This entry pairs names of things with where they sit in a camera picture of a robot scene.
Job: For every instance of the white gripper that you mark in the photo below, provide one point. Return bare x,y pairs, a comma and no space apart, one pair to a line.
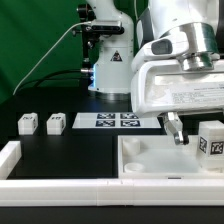
163,87

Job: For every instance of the white square table top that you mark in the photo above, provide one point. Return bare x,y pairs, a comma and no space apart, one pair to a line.
158,157

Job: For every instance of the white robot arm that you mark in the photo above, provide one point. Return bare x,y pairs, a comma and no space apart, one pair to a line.
121,39

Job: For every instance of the white sheet with tags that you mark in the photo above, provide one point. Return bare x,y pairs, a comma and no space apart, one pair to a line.
113,120

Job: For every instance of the white front wall bar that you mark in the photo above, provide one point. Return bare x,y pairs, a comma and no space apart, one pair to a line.
112,192

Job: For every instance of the white wall bar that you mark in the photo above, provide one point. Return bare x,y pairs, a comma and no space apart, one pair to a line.
9,157
112,192

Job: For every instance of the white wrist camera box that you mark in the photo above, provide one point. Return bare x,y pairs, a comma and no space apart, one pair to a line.
164,48

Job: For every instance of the white left wall bar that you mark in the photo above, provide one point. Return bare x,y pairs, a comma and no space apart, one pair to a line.
9,157

